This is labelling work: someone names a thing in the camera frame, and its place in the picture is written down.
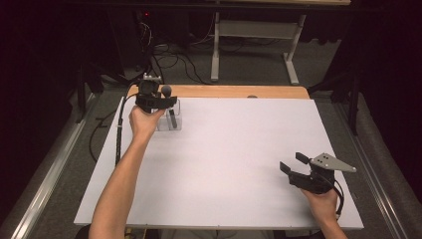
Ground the metal floor rail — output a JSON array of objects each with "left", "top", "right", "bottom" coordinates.
[
  {"left": 331, "top": 99, "right": 411, "bottom": 239},
  {"left": 0, "top": 93, "right": 98, "bottom": 239}
]

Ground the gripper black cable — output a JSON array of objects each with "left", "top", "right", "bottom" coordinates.
[
  {"left": 114, "top": 83, "right": 142, "bottom": 167},
  {"left": 322, "top": 178, "right": 345, "bottom": 217}
]

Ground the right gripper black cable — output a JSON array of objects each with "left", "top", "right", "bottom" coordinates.
[{"left": 322, "top": 178, "right": 345, "bottom": 217}]

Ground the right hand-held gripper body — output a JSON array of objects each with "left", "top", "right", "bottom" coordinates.
[{"left": 288, "top": 151, "right": 358, "bottom": 195}]

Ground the white desk frame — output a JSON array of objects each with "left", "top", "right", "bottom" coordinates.
[{"left": 210, "top": 11, "right": 308, "bottom": 86}]

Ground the dark computer case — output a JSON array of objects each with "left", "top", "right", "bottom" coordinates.
[{"left": 108, "top": 8, "right": 154, "bottom": 78}]

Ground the clear plastic organizer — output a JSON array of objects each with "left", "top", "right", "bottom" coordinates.
[{"left": 154, "top": 99, "right": 183, "bottom": 132}]

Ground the person's dark clothing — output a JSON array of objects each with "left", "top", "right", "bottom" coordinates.
[{"left": 74, "top": 224, "right": 93, "bottom": 239}]

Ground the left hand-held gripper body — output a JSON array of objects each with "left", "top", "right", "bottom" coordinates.
[{"left": 133, "top": 73, "right": 163, "bottom": 115}]

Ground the black stand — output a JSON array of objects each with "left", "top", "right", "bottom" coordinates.
[
  {"left": 307, "top": 66, "right": 362, "bottom": 136},
  {"left": 75, "top": 62, "right": 105, "bottom": 124}
]

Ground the wooden table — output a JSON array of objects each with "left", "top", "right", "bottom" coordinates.
[{"left": 125, "top": 84, "right": 311, "bottom": 100}]

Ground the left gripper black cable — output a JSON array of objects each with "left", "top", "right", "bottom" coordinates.
[{"left": 114, "top": 83, "right": 142, "bottom": 167}]

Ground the tangle of floor cables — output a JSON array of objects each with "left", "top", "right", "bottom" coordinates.
[{"left": 132, "top": 19, "right": 213, "bottom": 86}]

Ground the black makeup brush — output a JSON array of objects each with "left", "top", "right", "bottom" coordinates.
[{"left": 160, "top": 84, "right": 179, "bottom": 130}]

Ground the person's right hand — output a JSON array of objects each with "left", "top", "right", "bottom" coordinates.
[{"left": 300, "top": 187, "right": 339, "bottom": 226}]

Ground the black floor cable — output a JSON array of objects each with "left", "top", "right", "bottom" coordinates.
[{"left": 88, "top": 110, "right": 117, "bottom": 164}]

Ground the person's left hand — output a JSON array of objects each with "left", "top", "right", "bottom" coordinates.
[{"left": 127, "top": 105, "right": 166, "bottom": 142}]

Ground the white table board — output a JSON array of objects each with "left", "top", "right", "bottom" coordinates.
[{"left": 73, "top": 96, "right": 364, "bottom": 231}]

